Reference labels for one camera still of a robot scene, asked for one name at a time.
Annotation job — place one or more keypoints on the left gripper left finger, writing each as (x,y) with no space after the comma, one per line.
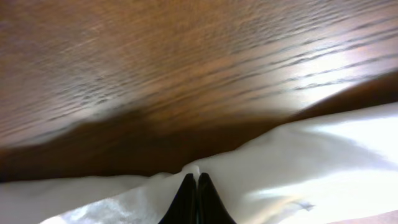
(182,210)

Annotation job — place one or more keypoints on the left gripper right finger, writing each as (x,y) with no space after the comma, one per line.
(211,209)

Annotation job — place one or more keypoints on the white t-shirt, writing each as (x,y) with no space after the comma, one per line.
(326,169)

